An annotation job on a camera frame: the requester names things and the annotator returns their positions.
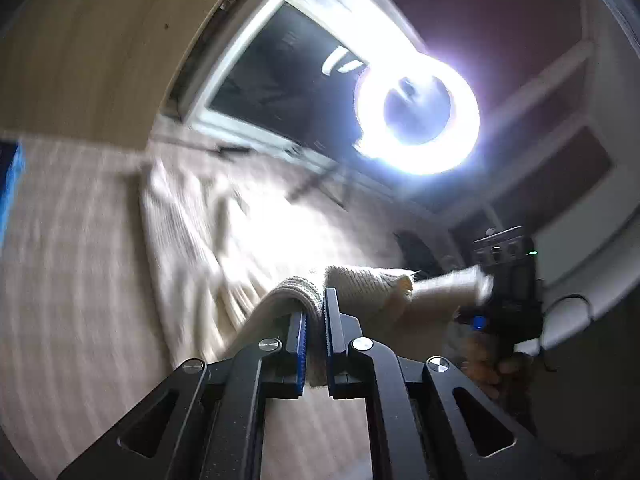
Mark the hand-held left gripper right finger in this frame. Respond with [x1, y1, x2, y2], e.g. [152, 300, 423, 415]
[322, 286, 581, 480]

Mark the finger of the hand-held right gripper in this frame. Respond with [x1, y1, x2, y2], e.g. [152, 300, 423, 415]
[455, 306, 493, 333]

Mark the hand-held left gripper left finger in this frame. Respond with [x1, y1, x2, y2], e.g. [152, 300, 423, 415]
[57, 307, 308, 480]

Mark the cream knit sweater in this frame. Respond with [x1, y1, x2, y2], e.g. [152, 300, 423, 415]
[137, 160, 493, 388]

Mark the person's right hand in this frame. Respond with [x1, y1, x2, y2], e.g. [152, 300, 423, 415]
[460, 332, 536, 401]

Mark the glass sliding door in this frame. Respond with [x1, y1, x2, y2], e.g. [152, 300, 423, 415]
[170, 0, 421, 161]

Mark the blue garment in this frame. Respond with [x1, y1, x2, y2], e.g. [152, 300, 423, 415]
[0, 142, 25, 241]

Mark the light wooden board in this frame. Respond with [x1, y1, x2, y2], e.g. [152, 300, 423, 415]
[0, 0, 251, 151]

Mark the ring light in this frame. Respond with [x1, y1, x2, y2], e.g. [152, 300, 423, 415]
[352, 52, 481, 177]

